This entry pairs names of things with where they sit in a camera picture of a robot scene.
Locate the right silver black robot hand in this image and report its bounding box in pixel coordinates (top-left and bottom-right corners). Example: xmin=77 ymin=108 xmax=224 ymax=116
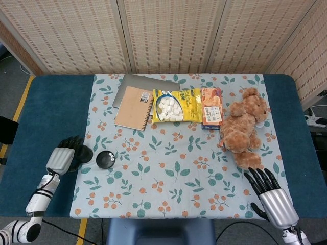
xmin=244 ymin=167 xmax=299 ymax=230

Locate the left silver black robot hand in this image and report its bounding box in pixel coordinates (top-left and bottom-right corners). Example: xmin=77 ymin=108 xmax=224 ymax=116
xmin=45 ymin=136 xmax=85 ymax=177

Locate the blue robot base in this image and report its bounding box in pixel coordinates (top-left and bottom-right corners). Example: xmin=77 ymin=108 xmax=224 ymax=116
xmin=106 ymin=218 xmax=217 ymax=245

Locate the teal table cover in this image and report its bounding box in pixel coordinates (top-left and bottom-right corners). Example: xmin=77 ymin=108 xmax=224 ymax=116
xmin=0 ymin=73 xmax=319 ymax=218

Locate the black object beside table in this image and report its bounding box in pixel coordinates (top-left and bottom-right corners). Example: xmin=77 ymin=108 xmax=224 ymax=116
xmin=0 ymin=114 xmax=20 ymax=145

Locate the yellow floor tape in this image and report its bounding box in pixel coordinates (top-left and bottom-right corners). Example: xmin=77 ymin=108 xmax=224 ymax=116
xmin=0 ymin=75 xmax=35 ymax=158
xmin=76 ymin=218 xmax=88 ymax=245

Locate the black equipment box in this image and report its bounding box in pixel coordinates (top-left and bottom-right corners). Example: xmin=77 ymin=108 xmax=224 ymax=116
xmin=310 ymin=131 xmax=327 ymax=152

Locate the brown teddy bear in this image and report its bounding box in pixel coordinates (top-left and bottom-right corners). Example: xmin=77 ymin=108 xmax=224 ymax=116
xmin=219 ymin=87 xmax=271 ymax=171

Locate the brown spiral notebook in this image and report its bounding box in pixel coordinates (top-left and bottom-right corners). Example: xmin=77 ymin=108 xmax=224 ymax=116
xmin=114 ymin=86 xmax=154 ymax=132

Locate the white power strip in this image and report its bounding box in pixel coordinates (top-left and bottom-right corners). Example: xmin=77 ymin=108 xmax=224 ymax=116
xmin=305 ymin=113 xmax=327 ymax=128

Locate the floral patterned tablecloth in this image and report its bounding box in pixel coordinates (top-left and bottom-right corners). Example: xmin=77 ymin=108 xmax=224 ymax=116
xmin=70 ymin=73 xmax=291 ymax=220

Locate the grey closed laptop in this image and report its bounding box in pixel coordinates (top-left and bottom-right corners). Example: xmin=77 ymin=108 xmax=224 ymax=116
xmin=112 ymin=73 xmax=181 ymax=109

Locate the orange biscuit box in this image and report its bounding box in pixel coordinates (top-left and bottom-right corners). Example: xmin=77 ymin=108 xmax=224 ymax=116
xmin=201 ymin=87 xmax=224 ymax=130

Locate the yellow marshmallow bag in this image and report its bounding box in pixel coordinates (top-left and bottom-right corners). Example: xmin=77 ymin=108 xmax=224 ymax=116
xmin=152 ymin=88 xmax=204 ymax=125

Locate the woven bamboo folding screen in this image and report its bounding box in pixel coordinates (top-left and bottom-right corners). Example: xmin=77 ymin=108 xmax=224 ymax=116
xmin=0 ymin=0 xmax=327 ymax=111

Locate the black floor cable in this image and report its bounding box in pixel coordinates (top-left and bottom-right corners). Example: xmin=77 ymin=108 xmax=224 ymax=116
xmin=216 ymin=220 xmax=283 ymax=245

